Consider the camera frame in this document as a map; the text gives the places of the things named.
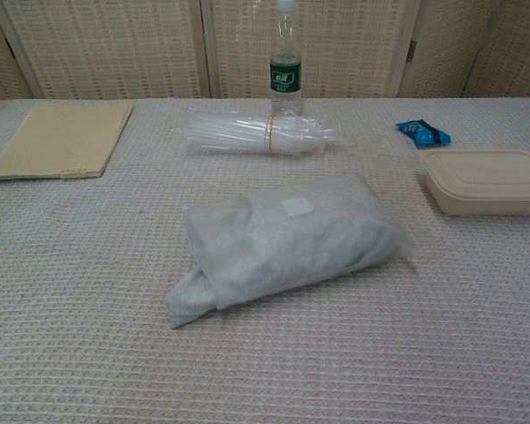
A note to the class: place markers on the bundle of clear plastic straws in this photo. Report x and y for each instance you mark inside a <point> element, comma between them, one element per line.
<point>247,132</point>

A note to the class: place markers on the clear water bottle green label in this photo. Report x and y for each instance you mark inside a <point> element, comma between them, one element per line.
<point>285,75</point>

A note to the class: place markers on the white waffle-weave tablecloth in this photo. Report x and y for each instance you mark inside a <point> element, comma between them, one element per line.
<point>115,309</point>

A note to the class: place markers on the translucent plastic bag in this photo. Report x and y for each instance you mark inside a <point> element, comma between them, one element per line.
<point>291,229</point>

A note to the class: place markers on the beige paper notebook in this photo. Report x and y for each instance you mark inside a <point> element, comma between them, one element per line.
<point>57,139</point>

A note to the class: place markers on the beige lidded food container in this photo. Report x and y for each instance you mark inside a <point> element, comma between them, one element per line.
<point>486,179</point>

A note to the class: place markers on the blue snack packet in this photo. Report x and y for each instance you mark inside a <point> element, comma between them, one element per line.
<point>422,133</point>

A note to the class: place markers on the white cloth garment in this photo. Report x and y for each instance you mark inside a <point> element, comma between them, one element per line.
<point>190,305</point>

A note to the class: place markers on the woven folding screen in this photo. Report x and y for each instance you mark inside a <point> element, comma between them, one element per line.
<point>159,44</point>

